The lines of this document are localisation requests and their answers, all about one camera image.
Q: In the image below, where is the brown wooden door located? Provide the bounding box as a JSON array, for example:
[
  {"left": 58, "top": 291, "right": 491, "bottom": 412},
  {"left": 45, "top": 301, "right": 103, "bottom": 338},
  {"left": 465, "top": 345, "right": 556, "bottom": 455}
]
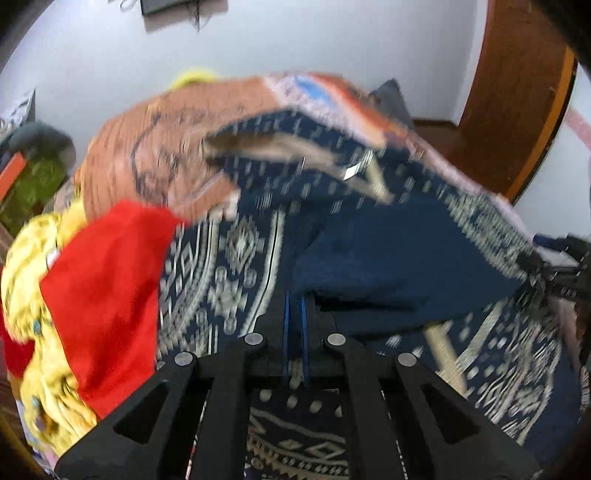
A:
[{"left": 443, "top": 0, "right": 578, "bottom": 204}]

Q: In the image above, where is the dark grey bag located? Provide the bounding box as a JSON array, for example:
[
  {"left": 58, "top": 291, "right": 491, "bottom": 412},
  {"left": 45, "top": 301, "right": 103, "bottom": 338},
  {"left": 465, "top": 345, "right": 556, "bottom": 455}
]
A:
[{"left": 370, "top": 79, "right": 415, "bottom": 130}]

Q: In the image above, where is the red garment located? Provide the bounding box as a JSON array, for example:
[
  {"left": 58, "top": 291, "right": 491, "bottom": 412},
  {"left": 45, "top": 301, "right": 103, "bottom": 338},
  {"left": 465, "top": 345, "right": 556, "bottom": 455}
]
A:
[{"left": 0, "top": 198, "right": 184, "bottom": 421}]

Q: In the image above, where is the green patterned storage box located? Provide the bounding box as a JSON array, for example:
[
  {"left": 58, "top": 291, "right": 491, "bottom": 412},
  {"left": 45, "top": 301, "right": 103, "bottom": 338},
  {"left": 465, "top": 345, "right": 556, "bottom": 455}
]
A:
[{"left": 1, "top": 155, "right": 66, "bottom": 237}]

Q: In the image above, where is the small black wall monitor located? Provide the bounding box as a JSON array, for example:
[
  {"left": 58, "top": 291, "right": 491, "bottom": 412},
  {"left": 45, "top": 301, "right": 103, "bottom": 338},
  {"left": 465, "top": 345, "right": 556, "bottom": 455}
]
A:
[{"left": 139, "top": 0, "right": 195, "bottom": 17}]

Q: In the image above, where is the yellow printed garment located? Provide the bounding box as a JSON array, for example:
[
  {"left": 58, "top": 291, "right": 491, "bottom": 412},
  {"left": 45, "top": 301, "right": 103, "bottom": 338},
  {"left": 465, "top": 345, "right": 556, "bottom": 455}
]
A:
[{"left": 1, "top": 199, "right": 97, "bottom": 457}]

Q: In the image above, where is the newspaper print bed cover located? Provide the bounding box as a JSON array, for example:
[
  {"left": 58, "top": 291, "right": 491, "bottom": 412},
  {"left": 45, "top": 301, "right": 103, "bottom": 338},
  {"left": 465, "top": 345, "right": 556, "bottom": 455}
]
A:
[{"left": 45, "top": 73, "right": 529, "bottom": 237}]

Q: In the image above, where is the yellow curved headrest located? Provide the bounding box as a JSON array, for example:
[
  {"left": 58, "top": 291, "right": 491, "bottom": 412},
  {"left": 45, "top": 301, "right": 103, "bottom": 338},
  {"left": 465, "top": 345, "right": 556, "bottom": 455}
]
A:
[{"left": 169, "top": 69, "right": 219, "bottom": 91}]

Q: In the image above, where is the orange box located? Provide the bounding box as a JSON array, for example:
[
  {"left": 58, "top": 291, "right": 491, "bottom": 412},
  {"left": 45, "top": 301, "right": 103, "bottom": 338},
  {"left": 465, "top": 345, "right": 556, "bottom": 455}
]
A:
[{"left": 0, "top": 152, "right": 27, "bottom": 201}]

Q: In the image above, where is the navy patterned zip hoodie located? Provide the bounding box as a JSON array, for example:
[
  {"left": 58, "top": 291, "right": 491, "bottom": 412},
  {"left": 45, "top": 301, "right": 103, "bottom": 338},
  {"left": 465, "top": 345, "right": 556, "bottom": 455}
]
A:
[{"left": 157, "top": 112, "right": 580, "bottom": 465}]

